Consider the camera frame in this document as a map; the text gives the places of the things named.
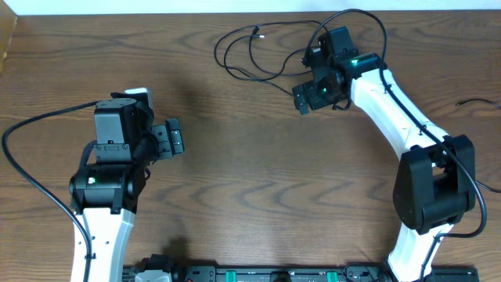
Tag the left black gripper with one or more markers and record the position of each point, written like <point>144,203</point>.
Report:
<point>169,137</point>

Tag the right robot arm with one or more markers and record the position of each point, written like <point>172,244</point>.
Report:
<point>434,186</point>

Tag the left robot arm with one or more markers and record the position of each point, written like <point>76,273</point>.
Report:
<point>112,174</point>

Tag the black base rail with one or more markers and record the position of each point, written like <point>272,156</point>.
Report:
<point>164,268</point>

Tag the cardboard panel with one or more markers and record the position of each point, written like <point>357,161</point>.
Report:
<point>8,21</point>

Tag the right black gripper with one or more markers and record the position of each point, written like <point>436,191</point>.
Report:
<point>314,100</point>

